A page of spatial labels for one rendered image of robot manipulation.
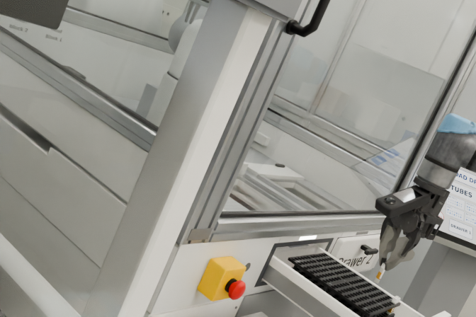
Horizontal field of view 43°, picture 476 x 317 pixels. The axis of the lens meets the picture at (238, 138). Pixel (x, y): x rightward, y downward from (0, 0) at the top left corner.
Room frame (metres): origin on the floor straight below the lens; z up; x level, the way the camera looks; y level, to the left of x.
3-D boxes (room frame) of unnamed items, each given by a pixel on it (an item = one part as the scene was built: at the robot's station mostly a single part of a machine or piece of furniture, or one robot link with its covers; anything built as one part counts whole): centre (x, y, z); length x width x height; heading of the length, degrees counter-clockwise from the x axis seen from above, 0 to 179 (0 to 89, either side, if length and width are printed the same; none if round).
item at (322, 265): (1.33, -0.36, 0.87); 0.22 x 0.18 x 0.06; 56
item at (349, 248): (1.66, -0.44, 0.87); 0.29 x 0.02 x 0.11; 146
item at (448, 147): (1.29, -0.42, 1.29); 0.09 x 0.08 x 0.11; 74
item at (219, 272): (1.11, -0.08, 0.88); 0.07 x 0.05 x 0.07; 146
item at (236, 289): (1.10, -0.11, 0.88); 0.04 x 0.03 x 0.04; 146
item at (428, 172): (1.29, -0.42, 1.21); 0.08 x 0.08 x 0.05
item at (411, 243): (1.26, -0.42, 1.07); 0.05 x 0.02 x 0.09; 37
